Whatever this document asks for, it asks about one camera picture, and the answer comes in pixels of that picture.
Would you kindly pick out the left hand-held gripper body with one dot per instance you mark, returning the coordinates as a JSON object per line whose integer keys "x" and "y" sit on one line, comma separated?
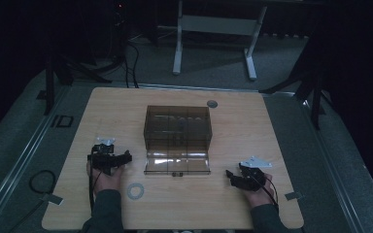
{"x": 103, "y": 160}

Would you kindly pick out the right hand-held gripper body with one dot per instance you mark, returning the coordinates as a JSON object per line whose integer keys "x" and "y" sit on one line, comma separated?
{"x": 252, "y": 179}

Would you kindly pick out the person's right hand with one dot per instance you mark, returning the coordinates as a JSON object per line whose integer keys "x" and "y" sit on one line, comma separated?
{"x": 260, "y": 197}

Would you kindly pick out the person's left hand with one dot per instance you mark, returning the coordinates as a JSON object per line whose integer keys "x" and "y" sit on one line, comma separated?
{"x": 107, "y": 182}

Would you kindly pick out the grey tape piece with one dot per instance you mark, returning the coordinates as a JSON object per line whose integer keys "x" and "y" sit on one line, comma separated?
{"x": 55, "y": 199}
{"x": 293, "y": 195}

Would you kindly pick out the transparent brown plastic box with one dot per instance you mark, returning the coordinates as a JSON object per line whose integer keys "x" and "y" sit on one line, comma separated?
{"x": 177, "y": 129}

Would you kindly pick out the grey round table grommet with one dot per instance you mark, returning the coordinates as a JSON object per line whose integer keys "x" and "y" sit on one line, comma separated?
{"x": 212, "y": 104}

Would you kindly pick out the black metal stand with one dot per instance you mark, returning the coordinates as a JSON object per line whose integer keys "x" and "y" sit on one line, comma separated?
{"x": 316, "y": 97}
{"x": 49, "y": 87}

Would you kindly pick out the metal floor rail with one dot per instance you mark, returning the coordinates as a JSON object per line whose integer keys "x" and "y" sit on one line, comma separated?
{"x": 19, "y": 165}
{"x": 333, "y": 168}

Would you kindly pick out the white metal desk frame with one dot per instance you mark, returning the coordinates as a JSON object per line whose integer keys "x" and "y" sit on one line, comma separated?
{"x": 218, "y": 25}

